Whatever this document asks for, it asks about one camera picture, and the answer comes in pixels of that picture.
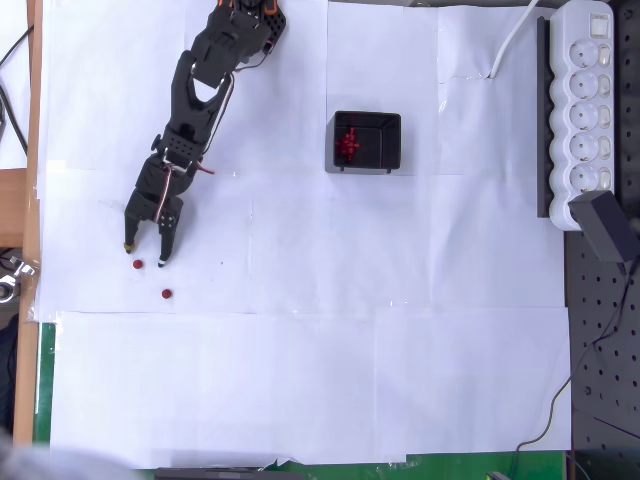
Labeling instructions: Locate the blurred grey object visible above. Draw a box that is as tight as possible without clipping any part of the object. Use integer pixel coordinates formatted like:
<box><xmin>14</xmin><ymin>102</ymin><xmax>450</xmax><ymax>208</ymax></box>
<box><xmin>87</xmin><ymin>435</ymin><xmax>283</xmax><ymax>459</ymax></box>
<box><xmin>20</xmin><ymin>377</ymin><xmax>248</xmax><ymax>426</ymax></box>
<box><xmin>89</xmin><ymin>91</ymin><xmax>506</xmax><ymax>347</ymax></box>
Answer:
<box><xmin>0</xmin><ymin>427</ymin><xmax>136</xmax><ymax>480</ymax></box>

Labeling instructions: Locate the red white servo cable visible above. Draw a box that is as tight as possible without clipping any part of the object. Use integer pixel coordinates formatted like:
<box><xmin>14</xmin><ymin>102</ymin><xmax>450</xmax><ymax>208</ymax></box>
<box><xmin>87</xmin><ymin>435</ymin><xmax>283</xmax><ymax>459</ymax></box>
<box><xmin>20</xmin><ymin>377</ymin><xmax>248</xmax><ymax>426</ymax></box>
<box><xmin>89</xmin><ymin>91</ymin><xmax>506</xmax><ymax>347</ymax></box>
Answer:
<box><xmin>155</xmin><ymin>158</ymin><xmax>216</xmax><ymax>226</ymax></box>

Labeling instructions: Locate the black fabric object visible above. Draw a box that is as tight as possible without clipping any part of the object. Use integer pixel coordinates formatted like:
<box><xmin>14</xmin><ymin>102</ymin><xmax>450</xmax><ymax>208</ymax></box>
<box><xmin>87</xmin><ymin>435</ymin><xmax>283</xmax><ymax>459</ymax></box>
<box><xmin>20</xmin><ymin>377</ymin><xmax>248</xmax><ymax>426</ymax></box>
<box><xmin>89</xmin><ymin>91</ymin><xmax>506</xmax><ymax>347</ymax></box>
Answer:
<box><xmin>0</xmin><ymin>319</ymin><xmax>21</xmax><ymax>436</ymax></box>

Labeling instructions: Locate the thin black adapter cable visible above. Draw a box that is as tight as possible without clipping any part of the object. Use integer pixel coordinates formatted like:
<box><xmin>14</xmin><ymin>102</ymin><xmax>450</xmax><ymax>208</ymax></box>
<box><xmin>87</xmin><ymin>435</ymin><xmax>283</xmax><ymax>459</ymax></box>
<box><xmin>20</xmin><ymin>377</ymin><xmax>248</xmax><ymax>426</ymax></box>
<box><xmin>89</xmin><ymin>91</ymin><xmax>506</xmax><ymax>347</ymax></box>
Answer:
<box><xmin>508</xmin><ymin>262</ymin><xmax>634</xmax><ymax>480</ymax></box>

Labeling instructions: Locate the black open box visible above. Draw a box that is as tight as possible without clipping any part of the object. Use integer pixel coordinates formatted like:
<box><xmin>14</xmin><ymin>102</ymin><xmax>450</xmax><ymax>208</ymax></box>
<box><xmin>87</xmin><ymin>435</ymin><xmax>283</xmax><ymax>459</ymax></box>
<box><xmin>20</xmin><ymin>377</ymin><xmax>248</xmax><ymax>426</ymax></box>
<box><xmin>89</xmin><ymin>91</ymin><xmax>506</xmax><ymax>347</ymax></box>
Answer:
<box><xmin>324</xmin><ymin>110</ymin><xmax>403</xmax><ymax>175</ymax></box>

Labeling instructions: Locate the black power adapter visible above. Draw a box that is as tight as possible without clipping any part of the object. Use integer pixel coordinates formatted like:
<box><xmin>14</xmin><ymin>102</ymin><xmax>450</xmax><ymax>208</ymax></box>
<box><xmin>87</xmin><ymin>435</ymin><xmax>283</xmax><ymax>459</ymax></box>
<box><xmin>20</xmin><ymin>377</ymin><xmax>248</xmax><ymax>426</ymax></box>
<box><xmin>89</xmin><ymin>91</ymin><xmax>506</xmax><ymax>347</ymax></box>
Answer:
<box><xmin>568</xmin><ymin>189</ymin><xmax>632</xmax><ymax>264</ymax></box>

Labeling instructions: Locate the white power cable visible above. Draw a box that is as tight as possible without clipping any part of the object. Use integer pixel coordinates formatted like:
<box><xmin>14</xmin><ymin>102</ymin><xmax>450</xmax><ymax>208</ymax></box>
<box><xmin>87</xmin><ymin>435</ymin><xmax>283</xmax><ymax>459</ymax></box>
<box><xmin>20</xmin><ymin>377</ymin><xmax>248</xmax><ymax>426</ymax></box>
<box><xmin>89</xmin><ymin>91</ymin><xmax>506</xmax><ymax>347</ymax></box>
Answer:
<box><xmin>488</xmin><ymin>0</ymin><xmax>541</xmax><ymax>80</ymax></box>

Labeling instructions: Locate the green mat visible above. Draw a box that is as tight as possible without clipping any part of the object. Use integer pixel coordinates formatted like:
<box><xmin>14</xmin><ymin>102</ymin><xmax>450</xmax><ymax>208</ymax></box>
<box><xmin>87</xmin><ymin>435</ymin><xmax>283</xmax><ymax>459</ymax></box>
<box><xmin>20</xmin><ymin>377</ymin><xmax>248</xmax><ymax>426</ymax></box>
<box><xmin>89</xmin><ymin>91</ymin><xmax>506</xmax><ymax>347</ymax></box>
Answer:
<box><xmin>32</xmin><ymin>322</ymin><xmax>571</xmax><ymax>480</ymax></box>

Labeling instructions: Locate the silver metal clamp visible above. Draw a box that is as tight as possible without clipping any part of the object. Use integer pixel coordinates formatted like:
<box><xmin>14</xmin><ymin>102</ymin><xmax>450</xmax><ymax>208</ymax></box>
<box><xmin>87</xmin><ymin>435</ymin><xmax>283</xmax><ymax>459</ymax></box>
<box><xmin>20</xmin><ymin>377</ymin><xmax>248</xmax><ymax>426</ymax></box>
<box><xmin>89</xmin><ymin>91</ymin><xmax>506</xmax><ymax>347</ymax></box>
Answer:
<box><xmin>0</xmin><ymin>254</ymin><xmax>36</xmax><ymax>304</ymax></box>

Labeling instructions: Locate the black pegboard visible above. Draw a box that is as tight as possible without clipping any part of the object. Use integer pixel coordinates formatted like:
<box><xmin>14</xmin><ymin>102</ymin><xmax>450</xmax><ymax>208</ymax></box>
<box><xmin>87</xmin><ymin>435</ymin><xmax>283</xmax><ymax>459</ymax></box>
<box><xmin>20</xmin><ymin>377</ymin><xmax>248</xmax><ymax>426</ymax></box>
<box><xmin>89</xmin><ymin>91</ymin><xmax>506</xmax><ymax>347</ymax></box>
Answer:
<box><xmin>563</xmin><ymin>0</ymin><xmax>640</xmax><ymax>480</ymax></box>

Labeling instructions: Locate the white paper table cover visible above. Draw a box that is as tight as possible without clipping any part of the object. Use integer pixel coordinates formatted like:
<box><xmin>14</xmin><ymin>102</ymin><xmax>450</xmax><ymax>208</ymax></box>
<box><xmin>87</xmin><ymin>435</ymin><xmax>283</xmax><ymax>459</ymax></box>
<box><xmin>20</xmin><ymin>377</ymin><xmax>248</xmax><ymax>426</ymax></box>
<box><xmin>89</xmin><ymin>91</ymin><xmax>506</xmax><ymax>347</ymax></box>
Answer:
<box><xmin>33</xmin><ymin>0</ymin><xmax>574</xmax><ymax>471</ymax></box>

